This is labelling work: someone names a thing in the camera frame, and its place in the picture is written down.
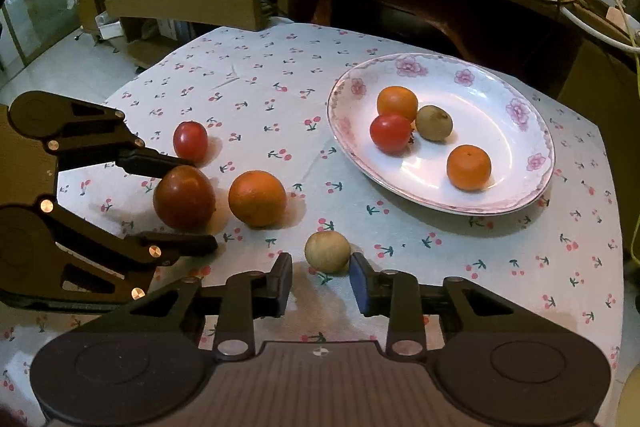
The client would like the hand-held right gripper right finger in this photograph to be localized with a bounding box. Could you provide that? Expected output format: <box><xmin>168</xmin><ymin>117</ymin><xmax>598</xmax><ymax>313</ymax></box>
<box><xmin>349</xmin><ymin>251</ymin><xmax>522</xmax><ymax>359</ymax></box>

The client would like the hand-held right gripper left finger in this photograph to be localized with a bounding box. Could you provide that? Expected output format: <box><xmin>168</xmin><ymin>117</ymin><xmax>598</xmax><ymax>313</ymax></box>
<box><xmin>129</xmin><ymin>252</ymin><xmax>294</xmax><ymax>363</ymax></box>

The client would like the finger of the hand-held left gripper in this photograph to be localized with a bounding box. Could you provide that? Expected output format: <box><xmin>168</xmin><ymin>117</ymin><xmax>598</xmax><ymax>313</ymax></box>
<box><xmin>37</xmin><ymin>198</ymin><xmax>220</xmax><ymax>311</ymax></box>
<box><xmin>45</xmin><ymin>99</ymin><xmax>197</xmax><ymax>178</ymax></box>

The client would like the brown kiwi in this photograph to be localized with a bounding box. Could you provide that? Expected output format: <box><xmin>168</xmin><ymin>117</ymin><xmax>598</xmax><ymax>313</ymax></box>
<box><xmin>304</xmin><ymin>231</ymin><xmax>352</xmax><ymax>273</ymax></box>
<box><xmin>415</xmin><ymin>105</ymin><xmax>454</xmax><ymax>142</ymax></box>

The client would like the dark red apple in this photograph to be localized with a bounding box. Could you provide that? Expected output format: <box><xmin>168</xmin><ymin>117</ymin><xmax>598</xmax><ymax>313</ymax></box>
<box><xmin>152</xmin><ymin>165</ymin><xmax>217</xmax><ymax>230</ymax></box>

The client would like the red tomato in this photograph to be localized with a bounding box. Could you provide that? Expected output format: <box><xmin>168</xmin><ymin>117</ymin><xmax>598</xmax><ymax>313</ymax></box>
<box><xmin>172</xmin><ymin>121</ymin><xmax>209</xmax><ymax>162</ymax></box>
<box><xmin>370</xmin><ymin>114</ymin><xmax>414</xmax><ymax>154</ymax></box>

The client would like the small orange tangerine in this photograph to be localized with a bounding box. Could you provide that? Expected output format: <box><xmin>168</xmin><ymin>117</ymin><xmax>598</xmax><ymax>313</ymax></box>
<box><xmin>446</xmin><ymin>145</ymin><xmax>493</xmax><ymax>192</ymax></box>
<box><xmin>376</xmin><ymin>86</ymin><xmax>419</xmax><ymax>122</ymax></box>

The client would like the white floral plate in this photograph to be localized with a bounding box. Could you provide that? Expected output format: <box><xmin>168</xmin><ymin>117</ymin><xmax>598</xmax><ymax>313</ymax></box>
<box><xmin>327</xmin><ymin>53</ymin><xmax>556</xmax><ymax>216</ymax></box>

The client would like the large orange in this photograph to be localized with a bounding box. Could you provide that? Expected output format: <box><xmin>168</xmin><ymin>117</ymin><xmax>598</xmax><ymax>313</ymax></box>
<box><xmin>228</xmin><ymin>170</ymin><xmax>288</xmax><ymax>229</ymax></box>

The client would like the cherry print tablecloth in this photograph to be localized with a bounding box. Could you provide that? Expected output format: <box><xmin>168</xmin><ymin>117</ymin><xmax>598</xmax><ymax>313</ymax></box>
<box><xmin>0</xmin><ymin>23</ymin><xmax>626</xmax><ymax>427</ymax></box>

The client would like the wooden cabinet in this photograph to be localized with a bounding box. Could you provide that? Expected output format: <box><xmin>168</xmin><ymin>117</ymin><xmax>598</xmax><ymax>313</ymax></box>
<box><xmin>67</xmin><ymin>0</ymin><xmax>640</xmax><ymax>118</ymax></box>

